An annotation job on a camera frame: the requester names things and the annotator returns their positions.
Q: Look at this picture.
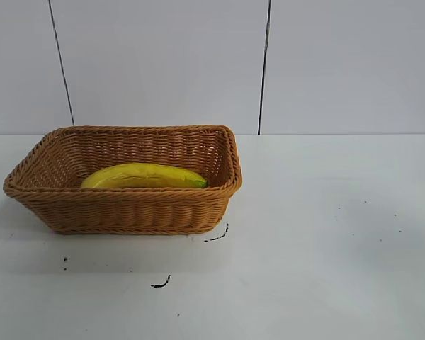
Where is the yellow banana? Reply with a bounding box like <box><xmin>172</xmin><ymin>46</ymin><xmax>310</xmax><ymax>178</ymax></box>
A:
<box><xmin>80</xmin><ymin>162</ymin><xmax>208</xmax><ymax>190</ymax></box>

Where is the brown woven wicker basket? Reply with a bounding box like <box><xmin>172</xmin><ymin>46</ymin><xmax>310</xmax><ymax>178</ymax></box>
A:
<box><xmin>3</xmin><ymin>123</ymin><xmax>242</xmax><ymax>235</ymax></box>

